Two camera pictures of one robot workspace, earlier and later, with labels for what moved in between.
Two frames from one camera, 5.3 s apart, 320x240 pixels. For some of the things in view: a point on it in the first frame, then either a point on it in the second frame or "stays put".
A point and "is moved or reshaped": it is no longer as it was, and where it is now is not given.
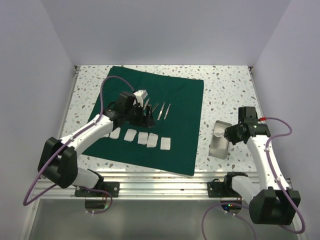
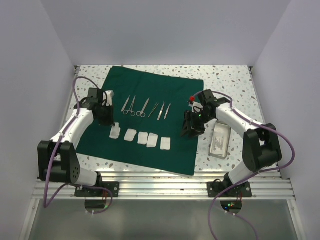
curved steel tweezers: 161,111 stays put
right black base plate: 230,200 stays put
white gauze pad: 143,138 stays put
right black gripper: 229,134 → 196,130
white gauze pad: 130,135 stays put
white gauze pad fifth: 165,143 stays put
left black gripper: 149,121 → 109,121
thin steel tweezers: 154,108 stays put
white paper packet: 219,130 is moved or reshaped
